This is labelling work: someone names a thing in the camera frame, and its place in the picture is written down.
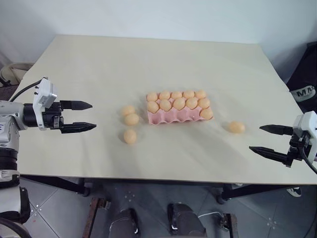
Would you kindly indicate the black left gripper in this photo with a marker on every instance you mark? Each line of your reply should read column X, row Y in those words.
column 50, row 117

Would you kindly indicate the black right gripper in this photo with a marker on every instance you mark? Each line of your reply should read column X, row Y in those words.
column 296, row 145

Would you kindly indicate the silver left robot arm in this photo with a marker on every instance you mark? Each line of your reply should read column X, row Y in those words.
column 10, row 116

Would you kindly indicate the pink egg tray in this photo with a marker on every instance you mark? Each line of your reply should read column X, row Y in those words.
column 173, row 117

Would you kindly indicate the orange egg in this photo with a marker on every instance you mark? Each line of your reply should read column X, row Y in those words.
column 166, row 104
column 176, row 95
column 128, row 110
column 204, row 103
column 164, row 95
column 200, row 94
column 130, row 136
column 206, row 114
column 152, row 96
column 237, row 127
column 152, row 106
column 191, row 102
column 131, row 119
column 188, row 94
column 179, row 103

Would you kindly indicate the black table leg with caster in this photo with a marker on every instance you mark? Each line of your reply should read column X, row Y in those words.
column 260, row 192
column 64, row 184

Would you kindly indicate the black and white sneaker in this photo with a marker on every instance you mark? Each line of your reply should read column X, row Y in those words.
column 294, row 192

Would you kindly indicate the black bag with white print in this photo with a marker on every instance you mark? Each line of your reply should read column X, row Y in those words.
column 303, row 81

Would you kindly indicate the rusty metal bar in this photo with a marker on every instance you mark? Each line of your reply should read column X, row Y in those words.
column 95, row 218
column 231, row 226

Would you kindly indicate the dark rounded shape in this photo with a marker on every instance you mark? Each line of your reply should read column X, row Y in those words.
column 125, row 223

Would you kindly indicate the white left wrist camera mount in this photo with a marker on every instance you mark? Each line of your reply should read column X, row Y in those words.
column 44, row 95

